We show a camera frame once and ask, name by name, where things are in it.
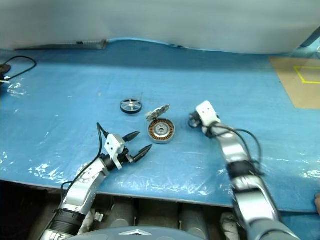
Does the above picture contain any spoked silver rotor black rim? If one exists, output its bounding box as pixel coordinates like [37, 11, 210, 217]
[119, 97, 145, 116]

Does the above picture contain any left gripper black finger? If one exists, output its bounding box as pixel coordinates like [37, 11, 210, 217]
[122, 130, 141, 143]
[129, 143, 153, 164]

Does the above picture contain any silver motor housing lid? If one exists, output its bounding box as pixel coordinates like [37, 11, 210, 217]
[144, 104, 172, 122]

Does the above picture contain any grey robot torso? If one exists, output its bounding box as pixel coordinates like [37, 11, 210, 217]
[62, 226, 156, 240]

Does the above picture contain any white backdrop sheet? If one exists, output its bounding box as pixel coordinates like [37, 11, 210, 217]
[0, 0, 320, 56]

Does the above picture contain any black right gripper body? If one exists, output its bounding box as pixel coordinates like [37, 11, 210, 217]
[187, 111, 204, 129]

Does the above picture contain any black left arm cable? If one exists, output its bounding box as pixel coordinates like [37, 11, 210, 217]
[60, 121, 111, 198]

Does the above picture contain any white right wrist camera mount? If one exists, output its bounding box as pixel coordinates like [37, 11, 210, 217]
[195, 100, 222, 127]

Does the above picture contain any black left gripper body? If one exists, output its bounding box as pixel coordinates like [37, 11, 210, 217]
[116, 138, 136, 165]

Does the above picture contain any black round device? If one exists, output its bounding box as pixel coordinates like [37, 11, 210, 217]
[0, 63, 12, 76]

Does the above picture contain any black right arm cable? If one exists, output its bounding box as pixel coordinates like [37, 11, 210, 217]
[212, 123, 266, 176]

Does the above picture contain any thin black looped cable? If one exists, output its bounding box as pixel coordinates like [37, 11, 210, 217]
[4, 56, 38, 81]

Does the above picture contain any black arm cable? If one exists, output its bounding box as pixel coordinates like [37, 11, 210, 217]
[60, 121, 111, 198]
[212, 123, 266, 176]

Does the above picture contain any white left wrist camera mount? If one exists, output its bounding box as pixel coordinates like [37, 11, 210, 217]
[104, 133, 126, 171]

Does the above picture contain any blue plastic table cover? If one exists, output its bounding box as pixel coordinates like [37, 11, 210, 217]
[0, 37, 320, 213]

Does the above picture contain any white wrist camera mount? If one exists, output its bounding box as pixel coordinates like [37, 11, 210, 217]
[104, 133, 126, 171]
[195, 100, 222, 127]

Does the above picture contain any brown cardboard sheet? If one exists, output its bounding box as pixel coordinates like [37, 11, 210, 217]
[268, 56, 320, 110]

